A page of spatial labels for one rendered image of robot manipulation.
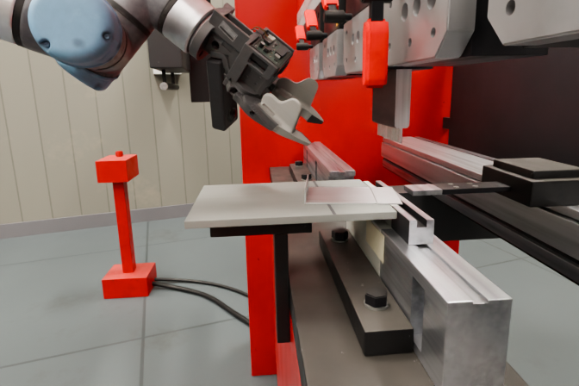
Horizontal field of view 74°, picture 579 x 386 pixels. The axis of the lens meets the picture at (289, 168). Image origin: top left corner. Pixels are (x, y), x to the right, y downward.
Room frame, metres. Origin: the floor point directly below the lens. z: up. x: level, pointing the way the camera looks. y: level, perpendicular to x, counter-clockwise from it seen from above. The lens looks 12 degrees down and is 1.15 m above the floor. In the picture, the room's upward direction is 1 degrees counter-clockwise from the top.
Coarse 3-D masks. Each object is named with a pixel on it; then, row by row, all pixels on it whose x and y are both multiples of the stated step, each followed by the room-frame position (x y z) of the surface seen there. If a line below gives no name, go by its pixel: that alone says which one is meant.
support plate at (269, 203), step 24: (216, 192) 0.57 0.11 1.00; (240, 192) 0.57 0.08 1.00; (264, 192) 0.57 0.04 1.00; (288, 192) 0.56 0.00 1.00; (192, 216) 0.46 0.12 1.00; (216, 216) 0.46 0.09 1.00; (240, 216) 0.45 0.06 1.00; (264, 216) 0.45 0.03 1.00; (288, 216) 0.45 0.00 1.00; (312, 216) 0.45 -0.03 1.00; (336, 216) 0.46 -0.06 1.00; (360, 216) 0.46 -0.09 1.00; (384, 216) 0.46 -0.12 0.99
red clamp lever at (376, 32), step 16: (368, 0) 0.39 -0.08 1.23; (384, 0) 0.39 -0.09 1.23; (368, 32) 0.39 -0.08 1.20; (384, 32) 0.39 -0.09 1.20; (368, 48) 0.39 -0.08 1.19; (384, 48) 0.39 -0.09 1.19; (368, 64) 0.39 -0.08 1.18; (384, 64) 0.39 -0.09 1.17; (368, 80) 0.39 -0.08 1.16; (384, 80) 0.39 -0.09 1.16
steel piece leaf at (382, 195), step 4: (372, 188) 0.57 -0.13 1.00; (376, 188) 0.57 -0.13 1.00; (380, 188) 0.57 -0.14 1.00; (384, 188) 0.57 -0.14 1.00; (388, 188) 0.57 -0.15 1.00; (392, 188) 0.57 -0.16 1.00; (372, 192) 0.55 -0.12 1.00; (376, 192) 0.55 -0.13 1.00; (380, 192) 0.55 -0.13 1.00; (384, 192) 0.55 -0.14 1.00; (388, 192) 0.54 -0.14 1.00; (392, 192) 0.54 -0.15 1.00; (376, 196) 0.52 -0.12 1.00; (380, 196) 0.52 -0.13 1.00; (384, 196) 0.52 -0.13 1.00; (388, 196) 0.52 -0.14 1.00; (392, 196) 0.52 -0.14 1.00; (396, 196) 0.52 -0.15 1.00; (376, 200) 0.51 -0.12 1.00; (380, 200) 0.51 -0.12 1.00; (384, 200) 0.51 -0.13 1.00; (388, 200) 0.51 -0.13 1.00; (392, 200) 0.50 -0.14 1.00; (396, 200) 0.50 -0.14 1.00; (400, 200) 0.50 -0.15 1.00
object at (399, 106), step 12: (396, 72) 0.50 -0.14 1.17; (408, 72) 0.50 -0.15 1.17; (384, 84) 0.55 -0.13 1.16; (396, 84) 0.50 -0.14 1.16; (408, 84) 0.50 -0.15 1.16; (372, 96) 0.60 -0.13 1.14; (384, 96) 0.55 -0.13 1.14; (396, 96) 0.50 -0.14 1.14; (408, 96) 0.50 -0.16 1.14; (372, 108) 0.60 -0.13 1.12; (384, 108) 0.54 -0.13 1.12; (396, 108) 0.50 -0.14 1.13; (408, 108) 0.50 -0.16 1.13; (372, 120) 0.60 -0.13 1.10; (384, 120) 0.54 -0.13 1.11; (396, 120) 0.50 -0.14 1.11; (408, 120) 0.50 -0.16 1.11; (384, 132) 0.57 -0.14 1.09; (396, 132) 0.52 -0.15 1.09
